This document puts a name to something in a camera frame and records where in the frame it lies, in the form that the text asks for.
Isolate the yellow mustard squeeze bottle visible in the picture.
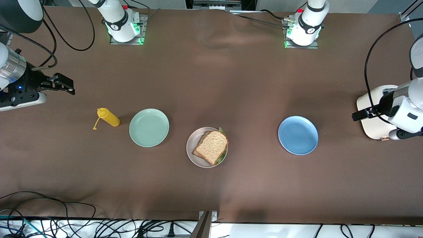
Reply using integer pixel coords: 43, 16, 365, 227
93, 108, 121, 130

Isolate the green lettuce leaf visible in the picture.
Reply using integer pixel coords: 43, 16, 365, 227
214, 127, 228, 165

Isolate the brown bread slice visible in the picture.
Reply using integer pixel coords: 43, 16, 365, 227
198, 130, 229, 166
192, 131, 212, 158

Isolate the blue plate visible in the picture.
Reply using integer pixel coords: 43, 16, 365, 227
278, 116, 319, 155

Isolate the mint green plate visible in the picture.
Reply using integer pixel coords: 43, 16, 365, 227
129, 108, 170, 147

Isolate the beige plate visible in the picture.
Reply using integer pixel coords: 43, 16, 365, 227
186, 127, 228, 168

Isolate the white toaster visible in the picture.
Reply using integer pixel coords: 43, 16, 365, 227
356, 85, 400, 141

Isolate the brown table cloth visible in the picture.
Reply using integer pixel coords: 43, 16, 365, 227
0, 6, 423, 225

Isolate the black equipment rack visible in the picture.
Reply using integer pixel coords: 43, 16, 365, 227
185, 0, 258, 12

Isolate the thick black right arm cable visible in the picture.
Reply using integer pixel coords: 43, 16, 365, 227
0, 8, 58, 70

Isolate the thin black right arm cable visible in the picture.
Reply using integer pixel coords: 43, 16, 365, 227
42, 0, 96, 52

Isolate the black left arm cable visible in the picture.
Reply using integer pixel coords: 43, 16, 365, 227
364, 18, 423, 125

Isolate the aluminium corner bracket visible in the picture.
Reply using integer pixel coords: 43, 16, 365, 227
399, 0, 423, 23

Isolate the grey cable to arm base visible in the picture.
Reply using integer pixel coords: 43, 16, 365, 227
140, 8, 161, 25

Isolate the black cable to arm base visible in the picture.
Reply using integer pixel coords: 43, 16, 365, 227
228, 9, 291, 27

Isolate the teal floor cable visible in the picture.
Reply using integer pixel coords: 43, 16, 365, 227
0, 215, 47, 238

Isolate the grey metal camera post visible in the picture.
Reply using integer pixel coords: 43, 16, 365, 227
193, 211, 218, 238

